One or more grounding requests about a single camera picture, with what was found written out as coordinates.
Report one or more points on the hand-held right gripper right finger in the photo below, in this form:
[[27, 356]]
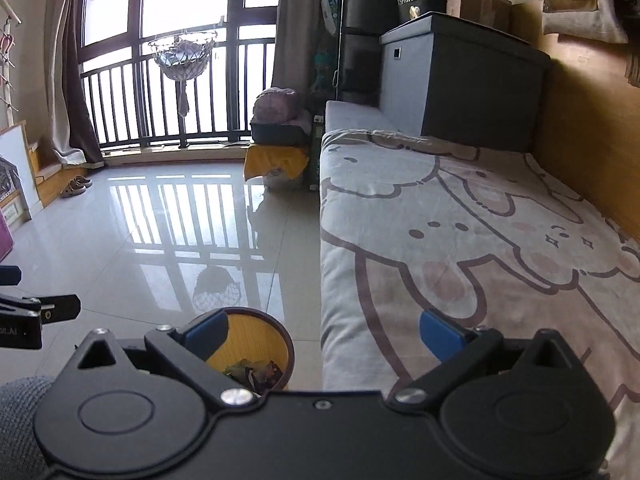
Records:
[[440, 335]]

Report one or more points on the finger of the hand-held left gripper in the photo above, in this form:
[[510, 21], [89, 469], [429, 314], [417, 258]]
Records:
[[60, 307], [10, 275]]

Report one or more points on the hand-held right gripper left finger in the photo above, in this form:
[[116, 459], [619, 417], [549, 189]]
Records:
[[210, 332]]

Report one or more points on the wood-look bin with brown rim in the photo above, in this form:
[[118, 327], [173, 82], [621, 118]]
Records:
[[250, 335]]

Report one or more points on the purple board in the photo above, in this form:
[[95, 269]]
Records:
[[5, 237]]

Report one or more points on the green foil packet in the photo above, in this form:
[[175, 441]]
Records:
[[240, 367]]

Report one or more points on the white framed picture board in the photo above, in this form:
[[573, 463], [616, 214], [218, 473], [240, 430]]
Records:
[[15, 180]]

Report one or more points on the wooden low shelf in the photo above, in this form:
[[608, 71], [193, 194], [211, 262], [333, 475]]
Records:
[[47, 180]]

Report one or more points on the pair of slippers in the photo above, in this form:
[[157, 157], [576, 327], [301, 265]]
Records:
[[72, 191]]

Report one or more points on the brown slipper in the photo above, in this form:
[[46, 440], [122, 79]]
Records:
[[84, 181]]

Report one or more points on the grey knit cloth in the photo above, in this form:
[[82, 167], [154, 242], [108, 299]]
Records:
[[20, 420]]

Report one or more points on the bed with cartoon sheet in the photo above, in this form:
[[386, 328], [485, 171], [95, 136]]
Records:
[[450, 200]]

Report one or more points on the brown curtain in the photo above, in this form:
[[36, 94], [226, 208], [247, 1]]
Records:
[[82, 125]]

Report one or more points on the yellow cloth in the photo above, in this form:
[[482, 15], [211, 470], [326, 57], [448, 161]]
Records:
[[275, 157]]

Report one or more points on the dark balcony railing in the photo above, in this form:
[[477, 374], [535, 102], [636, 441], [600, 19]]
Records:
[[182, 132]]

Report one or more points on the white sheer curtain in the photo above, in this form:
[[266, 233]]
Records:
[[60, 60]]

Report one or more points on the pink cloth bundle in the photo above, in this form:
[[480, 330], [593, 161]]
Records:
[[277, 102]]

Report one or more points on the grey storage box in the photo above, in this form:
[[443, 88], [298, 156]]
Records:
[[475, 85]]

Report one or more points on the hanging net basket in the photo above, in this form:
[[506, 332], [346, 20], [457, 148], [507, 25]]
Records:
[[182, 60]]

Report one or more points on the grey-brown curtain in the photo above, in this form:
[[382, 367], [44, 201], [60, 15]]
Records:
[[300, 20]]

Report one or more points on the brown cardboard box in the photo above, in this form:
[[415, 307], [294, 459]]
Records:
[[480, 7]]

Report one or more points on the dark plastic drawer tower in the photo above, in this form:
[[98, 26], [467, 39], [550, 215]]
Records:
[[365, 10]]

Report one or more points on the white and green packet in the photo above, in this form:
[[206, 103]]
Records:
[[331, 10]]

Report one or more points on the wooden wall panel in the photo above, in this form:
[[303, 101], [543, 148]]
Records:
[[585, 135]]

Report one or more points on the wall hook rack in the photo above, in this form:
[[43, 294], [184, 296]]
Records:
[[10, 15]]

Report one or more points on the dark window frame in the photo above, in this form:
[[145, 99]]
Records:
[[136, 0]]

